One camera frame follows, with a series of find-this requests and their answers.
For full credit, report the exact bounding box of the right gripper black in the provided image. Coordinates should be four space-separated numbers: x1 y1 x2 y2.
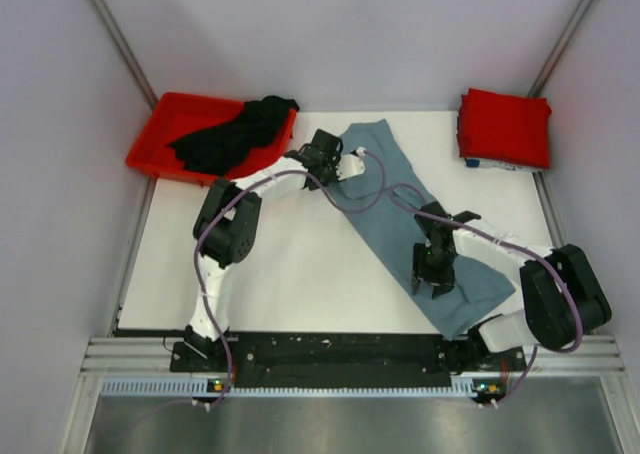
412 242 457 298

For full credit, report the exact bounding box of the blue grey t shirt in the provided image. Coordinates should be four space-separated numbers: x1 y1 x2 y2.
328 120 515 340

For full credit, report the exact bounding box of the red plastic bin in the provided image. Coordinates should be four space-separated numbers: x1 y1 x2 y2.
126 92 297 186

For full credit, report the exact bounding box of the red t shirt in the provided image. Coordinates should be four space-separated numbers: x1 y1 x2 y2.
456 88 552 170

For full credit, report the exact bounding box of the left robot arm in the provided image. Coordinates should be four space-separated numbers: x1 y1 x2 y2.
184 130 344 371

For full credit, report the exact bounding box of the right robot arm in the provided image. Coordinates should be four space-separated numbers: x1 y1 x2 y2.
412 202 612 370

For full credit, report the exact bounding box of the black t shirt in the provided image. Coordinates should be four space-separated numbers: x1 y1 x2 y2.
167 95 300 176

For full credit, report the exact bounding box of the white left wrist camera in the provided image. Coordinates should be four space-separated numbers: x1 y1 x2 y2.
336 147 366 182

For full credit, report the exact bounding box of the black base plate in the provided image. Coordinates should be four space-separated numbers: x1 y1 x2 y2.
169 331 525 390

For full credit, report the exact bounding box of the aluminium frame rail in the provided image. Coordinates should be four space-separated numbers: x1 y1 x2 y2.
80 335 625 377

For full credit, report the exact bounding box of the grey slotted cable duct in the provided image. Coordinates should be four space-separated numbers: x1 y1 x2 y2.
101 377 502 399

